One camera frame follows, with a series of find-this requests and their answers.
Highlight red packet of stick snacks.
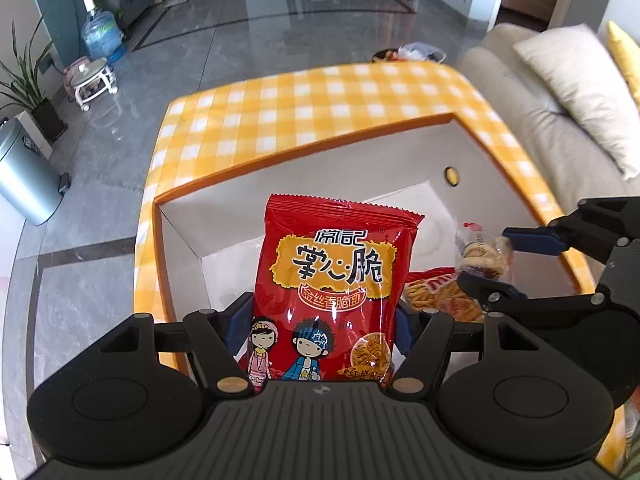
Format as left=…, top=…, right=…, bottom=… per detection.
left=402, top=267, right=488, bottom=323

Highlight red cartoon noodle snack packet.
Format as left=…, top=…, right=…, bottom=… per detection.
left=237, top=192, right=426, bottom=393

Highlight clear packet of biscuits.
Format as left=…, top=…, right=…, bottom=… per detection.
left=454, top=219, right=516, bottom=281

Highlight orange cardboard box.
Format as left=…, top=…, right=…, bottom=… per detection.
left=150, top=112, right=596, bottom=376

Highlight tall leafy potted plant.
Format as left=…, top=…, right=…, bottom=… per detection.
left=0, top=15, right=68, bottom=143

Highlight yellow checkered tablecloth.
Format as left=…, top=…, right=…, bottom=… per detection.
left=132, top=62, right=640, bottom=480

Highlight blue water bottle with pump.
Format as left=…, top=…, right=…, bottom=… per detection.
left=80, top=0, right=126, bottom=63

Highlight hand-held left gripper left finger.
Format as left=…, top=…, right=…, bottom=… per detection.
left=97, top=291, right=256, bottom=395

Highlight white wheeled stool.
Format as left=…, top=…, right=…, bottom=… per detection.
left=62, top=57, right=119, bottom=112

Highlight yellow pillow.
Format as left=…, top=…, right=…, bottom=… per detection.
left=606, top=20, right=640, bottom=111

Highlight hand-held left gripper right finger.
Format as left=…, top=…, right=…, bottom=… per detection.
left=391, top=304, right=543, bottom=395

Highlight grey metal pedal bin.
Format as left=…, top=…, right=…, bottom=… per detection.
left=0, top=117, right=71, bottom=226

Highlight white pillow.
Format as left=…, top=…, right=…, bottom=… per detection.
left=512, top=25, right=640, bottom=181

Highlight beige sofa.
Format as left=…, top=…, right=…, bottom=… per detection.
left=457, top=22, right=640, bottom=241

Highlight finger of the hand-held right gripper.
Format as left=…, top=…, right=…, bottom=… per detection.
left=457, top=272, right=616, bottom=317
left=502, top=199, right=640, bottom=263

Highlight small bin with white bag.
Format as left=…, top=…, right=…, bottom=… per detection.
left=372, top=42, right=448, bottom=66

